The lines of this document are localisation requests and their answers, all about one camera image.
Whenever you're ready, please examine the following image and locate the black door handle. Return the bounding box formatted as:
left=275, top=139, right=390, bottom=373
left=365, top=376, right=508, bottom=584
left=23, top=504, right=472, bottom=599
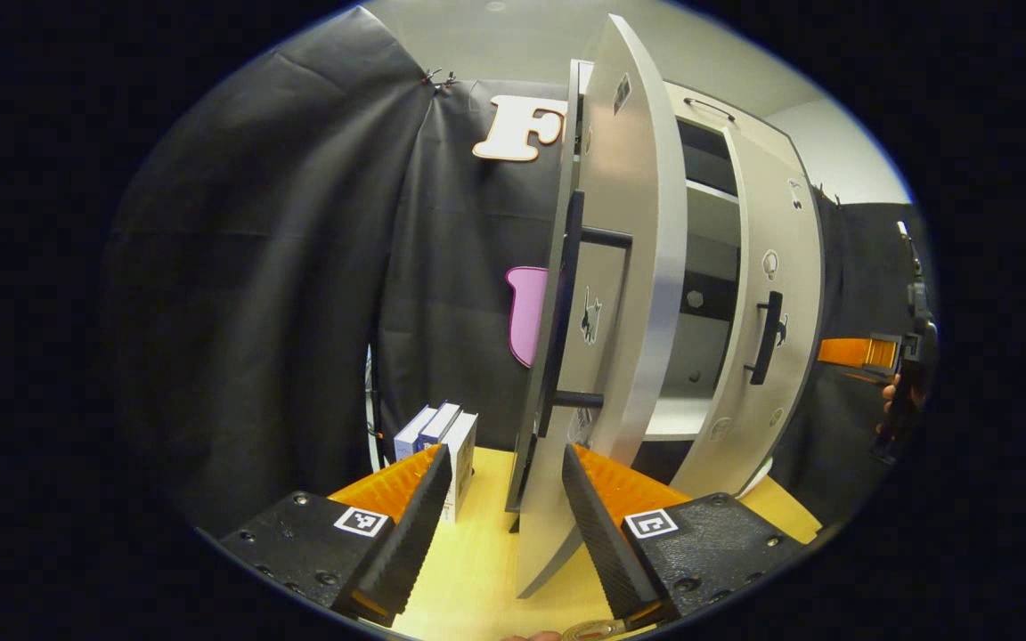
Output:
left=534, top=189, right=635, bottom=440
left=742, top=290, right=786, bottom=386

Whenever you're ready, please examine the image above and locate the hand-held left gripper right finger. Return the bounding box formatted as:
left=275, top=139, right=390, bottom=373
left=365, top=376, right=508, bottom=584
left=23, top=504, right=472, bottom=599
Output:
left=560, top=442, right=808, bottom=624

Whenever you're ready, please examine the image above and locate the dark drawer handle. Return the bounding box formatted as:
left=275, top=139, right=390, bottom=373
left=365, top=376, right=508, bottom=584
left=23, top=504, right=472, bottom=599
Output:
left=681, top=95, right=737, bottom=123

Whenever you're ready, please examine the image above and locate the white cabinet drawer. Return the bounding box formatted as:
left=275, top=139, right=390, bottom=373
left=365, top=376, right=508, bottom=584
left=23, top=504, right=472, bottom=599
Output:
left=663, top=80, right=801, bottom=152

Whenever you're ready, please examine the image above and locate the white grey cabinet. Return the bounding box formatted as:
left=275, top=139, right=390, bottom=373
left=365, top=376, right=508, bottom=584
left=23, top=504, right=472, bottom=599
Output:
left=569, top=58, right=827, bottom=513

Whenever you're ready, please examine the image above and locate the white cabinet door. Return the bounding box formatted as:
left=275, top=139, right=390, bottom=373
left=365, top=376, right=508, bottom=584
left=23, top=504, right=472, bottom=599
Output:
left=669, top=125, right=827, bottom=500
left=504, top=13, right=688, bottom=599

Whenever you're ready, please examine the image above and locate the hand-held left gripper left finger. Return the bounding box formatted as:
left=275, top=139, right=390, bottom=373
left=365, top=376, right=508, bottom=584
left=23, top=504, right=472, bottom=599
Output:
left=219, top=442, right=454, bottom=627

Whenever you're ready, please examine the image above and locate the blue white box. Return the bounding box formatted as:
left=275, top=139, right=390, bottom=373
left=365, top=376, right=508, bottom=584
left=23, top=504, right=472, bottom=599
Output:
left=437, top=410, right=481, bottom=525
left=392, top=404, right=439, bottom=465
left=416, top=400, right=463, bottom=451

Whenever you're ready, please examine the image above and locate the white cabinet shelf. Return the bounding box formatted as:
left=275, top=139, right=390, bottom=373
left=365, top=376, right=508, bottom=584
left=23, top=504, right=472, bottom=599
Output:
left=684, top=178, right=742, bottom=225
left=642, top=395, right=715, bottom=442

